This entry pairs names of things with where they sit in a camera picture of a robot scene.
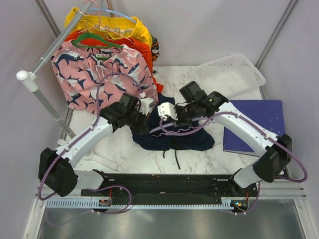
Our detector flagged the blue binder folder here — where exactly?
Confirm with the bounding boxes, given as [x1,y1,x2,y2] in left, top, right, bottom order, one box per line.
[223,99,287,157]

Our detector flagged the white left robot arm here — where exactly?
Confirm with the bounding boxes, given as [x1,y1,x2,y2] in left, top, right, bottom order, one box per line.
[38,93,156,200]

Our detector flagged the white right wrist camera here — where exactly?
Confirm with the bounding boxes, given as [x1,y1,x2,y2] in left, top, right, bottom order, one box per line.
[157,102,178,121]

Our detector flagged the translucent lilac hanger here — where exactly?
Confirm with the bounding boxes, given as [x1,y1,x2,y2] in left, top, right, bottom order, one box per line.
[148,117,215,137]

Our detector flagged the green hanger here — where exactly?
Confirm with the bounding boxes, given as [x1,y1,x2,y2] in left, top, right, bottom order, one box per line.
[68,31,127,62]

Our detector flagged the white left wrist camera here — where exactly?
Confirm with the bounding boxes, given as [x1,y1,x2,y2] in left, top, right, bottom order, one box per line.
[139,93,156,116]

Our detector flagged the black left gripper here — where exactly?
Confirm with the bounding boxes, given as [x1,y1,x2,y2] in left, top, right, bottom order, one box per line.
[126,108,151,135]

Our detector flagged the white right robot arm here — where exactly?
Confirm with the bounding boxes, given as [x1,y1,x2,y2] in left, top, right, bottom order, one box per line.
[176,81,292,196]

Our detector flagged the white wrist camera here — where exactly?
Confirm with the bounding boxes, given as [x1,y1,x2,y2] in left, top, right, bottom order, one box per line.
[157,102,178,121]
[139,93,156,116]

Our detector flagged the black orange patterned garment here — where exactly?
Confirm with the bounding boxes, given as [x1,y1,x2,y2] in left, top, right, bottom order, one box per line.
[151,35,160,64]

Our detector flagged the pink shark print shorts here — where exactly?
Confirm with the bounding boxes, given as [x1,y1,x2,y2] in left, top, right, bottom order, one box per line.
[51,41,158,114]

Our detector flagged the yellow shorts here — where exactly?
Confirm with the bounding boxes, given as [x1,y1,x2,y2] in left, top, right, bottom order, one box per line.
[72,15,152,47]

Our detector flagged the silver clothes rack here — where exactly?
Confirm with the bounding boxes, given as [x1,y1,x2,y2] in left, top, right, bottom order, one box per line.
[15,0,124,172]

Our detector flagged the navy blue shorts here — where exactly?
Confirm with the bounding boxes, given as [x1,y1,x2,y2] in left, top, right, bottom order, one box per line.
[132,108,215,152]

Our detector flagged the pink wire hanger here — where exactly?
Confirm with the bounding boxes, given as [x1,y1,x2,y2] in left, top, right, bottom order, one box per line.
[78,0,132,42]

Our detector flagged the orange shorts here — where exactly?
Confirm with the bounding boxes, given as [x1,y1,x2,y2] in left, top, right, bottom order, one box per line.
[64,31,164,93]

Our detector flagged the white plastic basket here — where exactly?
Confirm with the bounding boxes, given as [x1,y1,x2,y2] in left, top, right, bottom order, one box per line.
[192,54,266,99]

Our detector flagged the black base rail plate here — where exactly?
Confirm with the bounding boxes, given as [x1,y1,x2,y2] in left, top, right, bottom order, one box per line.
[81,173,257,204]

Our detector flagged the light blue hanger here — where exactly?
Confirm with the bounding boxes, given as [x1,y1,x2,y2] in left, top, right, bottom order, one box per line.
[88,7,137,23]

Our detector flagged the light blue cable duct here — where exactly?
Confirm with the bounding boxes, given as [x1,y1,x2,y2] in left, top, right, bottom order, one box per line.
[46,198,239,210]

